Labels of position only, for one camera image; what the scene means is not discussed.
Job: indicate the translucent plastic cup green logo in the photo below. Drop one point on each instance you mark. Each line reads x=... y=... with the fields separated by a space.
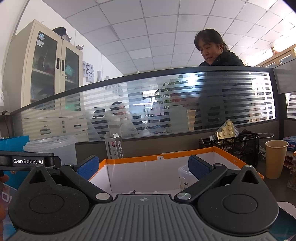
x=57 y=148

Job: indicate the blue paper bag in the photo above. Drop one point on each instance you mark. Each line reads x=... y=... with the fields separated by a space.
x=13 y=144

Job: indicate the tan paper cup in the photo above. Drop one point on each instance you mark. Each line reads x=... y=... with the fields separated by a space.
x=276 y=162

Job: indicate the beige glass door cabinet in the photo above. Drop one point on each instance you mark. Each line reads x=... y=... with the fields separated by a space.
x=23 y=69

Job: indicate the blue red printed desk mat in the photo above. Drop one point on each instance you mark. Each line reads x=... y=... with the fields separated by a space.
x=8 y=197

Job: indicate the green potted plant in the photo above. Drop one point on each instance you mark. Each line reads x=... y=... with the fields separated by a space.
x=171 y=88

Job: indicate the grey side partition panel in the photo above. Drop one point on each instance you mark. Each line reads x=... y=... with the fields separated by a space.
x=284 y=78

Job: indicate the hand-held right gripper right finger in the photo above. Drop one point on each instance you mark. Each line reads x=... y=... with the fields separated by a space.
x=198 y=166

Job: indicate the blue packet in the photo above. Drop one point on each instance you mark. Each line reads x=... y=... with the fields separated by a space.
x=290 y=143

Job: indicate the striped glass desk partition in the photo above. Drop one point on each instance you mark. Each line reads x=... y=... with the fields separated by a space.
x=69 y=111

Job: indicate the yellow building brick plate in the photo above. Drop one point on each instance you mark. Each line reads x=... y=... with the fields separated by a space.
x=226 y=132

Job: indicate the black mesh desk organizer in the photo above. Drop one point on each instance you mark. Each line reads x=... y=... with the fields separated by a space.
x=242 y=146

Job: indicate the grey metal tin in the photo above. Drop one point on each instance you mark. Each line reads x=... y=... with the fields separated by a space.
x=266 y=139

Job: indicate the white black pen carton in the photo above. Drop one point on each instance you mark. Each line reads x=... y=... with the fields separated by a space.
x=114 y=148

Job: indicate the orange cardboard box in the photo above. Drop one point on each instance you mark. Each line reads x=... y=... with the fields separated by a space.
x=143 y=176

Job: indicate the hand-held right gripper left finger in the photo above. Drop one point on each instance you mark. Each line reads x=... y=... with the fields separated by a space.
x=87 y=168

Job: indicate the clear plastic jar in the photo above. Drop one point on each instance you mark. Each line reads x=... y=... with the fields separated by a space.
x=185 y=180

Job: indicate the black office chair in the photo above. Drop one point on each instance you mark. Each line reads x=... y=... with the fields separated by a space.
x=99 y=113

